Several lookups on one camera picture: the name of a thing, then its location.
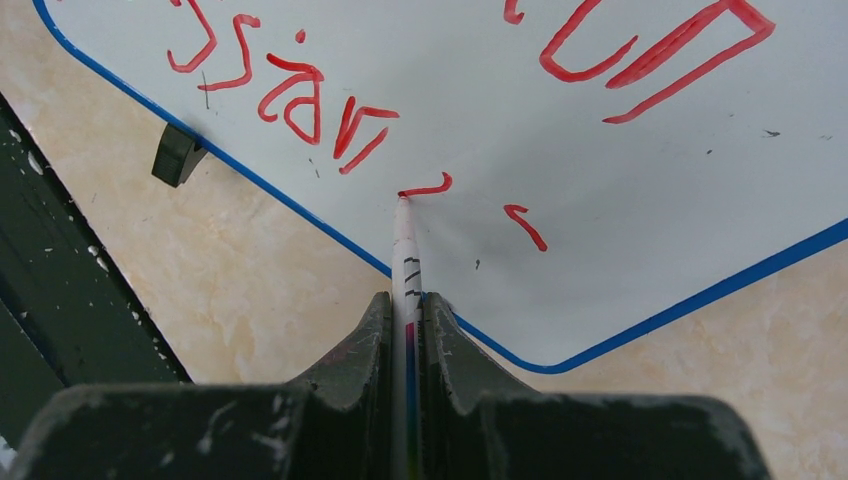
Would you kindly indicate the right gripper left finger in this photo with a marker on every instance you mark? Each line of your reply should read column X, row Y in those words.
column 330, row 422

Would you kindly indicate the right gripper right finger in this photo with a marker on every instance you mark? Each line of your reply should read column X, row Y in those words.
column 481, row 422

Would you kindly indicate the red white marker pen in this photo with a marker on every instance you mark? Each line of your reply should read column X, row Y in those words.
column 406, row 297

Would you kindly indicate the blue framed whiteboard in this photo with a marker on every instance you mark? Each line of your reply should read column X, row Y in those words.
column 581, row 172

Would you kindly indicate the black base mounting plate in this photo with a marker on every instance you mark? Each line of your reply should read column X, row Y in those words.
column 68, row 315

